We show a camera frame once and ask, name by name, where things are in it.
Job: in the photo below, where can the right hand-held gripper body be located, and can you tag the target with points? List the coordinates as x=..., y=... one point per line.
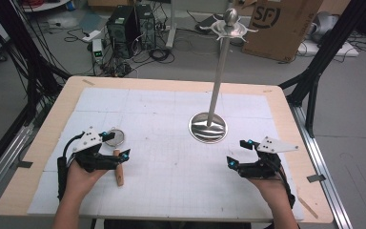
x=268, y=159

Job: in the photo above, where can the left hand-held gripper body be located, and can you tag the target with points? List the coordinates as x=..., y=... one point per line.
x=87, y=141

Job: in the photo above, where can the silver metal utensil stand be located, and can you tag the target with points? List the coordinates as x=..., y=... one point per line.
x=217, y=79

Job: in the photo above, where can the person's right hand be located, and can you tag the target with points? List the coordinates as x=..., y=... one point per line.
x=270, y=191

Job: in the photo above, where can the person's left hand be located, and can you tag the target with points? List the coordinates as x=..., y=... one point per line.
x=79, y=183

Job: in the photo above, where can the black tape piece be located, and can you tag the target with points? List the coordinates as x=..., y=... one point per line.
x=316, y=178
x=24, y=164

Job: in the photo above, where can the white grid mat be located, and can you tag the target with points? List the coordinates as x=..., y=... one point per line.
x=171, y=181

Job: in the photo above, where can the thin wooden stick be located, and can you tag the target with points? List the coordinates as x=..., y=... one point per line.
x=308, y=207

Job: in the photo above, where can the white device with green light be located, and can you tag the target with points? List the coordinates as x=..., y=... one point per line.
x=97, y=51

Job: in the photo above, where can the white power strip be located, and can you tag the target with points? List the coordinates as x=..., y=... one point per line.
x=91, y=35

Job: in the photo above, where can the large black computer tower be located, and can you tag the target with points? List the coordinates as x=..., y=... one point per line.
x=120, y=31

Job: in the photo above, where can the slim black computer tower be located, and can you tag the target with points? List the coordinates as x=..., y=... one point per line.
x=146, y=25

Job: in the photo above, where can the brown cardboard box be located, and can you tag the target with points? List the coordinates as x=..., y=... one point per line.
x=298, y=31

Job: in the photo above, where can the flat black device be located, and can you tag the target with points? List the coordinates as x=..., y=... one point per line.
x=208, y=22

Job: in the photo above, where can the flat white board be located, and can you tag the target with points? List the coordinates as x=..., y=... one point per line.
x=346, y=49

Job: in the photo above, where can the round white table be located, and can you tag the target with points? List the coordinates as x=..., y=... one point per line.
x=44, y=7

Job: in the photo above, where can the aluminium rail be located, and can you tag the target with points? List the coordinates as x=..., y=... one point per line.
x=3, y=162
x=317, y=159

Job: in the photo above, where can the white metal post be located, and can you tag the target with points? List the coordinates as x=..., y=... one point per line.
x=171, y=25

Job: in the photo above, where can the black forked frame strut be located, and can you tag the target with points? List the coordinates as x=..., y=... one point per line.
x=330, y=41

